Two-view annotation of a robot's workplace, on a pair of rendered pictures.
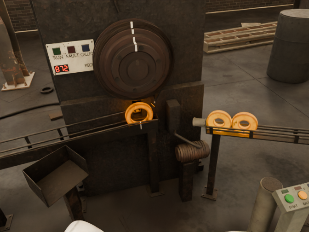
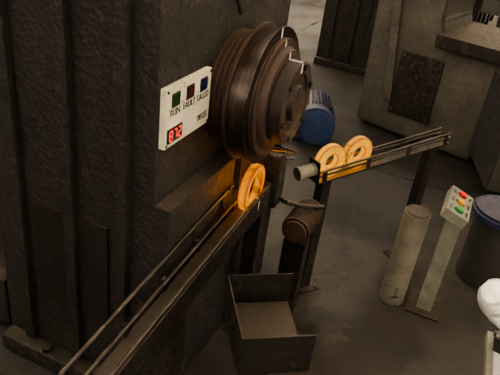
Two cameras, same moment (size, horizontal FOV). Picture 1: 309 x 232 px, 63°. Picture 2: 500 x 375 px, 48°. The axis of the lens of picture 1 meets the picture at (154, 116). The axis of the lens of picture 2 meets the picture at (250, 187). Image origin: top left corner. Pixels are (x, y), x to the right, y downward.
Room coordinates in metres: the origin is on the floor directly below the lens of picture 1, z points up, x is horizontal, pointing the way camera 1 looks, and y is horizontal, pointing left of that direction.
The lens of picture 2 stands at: (0.41, 1.64, 1.79)
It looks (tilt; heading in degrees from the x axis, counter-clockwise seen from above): 30 degrees down; 303
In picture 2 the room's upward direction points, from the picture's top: 8 degrees clockwise
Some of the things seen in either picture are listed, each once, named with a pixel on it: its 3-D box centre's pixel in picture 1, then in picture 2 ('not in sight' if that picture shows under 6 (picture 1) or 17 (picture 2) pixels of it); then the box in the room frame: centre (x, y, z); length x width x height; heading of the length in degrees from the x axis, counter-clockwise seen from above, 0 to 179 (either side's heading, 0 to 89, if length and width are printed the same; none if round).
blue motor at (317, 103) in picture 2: not in sight; (314, 114); (2.25, -2.02, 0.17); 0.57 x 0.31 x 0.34; 122
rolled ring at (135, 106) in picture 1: (139, 115); (251, 187); (1.38, 0.10, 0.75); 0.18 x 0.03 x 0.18; 102
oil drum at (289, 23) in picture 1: (294, 45); not in sight; (3.43, -2.03, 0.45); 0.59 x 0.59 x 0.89
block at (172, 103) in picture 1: (172, 117); (269, 177); (1.45, -0.13, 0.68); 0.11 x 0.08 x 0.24; 12
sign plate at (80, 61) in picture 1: (73, 57); (186, 106); (1.42, 0.46, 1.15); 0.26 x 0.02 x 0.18; 102
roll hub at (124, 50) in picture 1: (137, 68); (291, 102); (1.29, 0.08, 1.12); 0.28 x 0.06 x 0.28; 102
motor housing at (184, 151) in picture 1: (191, 171); (295, 257); (1.32, -0.25, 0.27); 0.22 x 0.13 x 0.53; 102
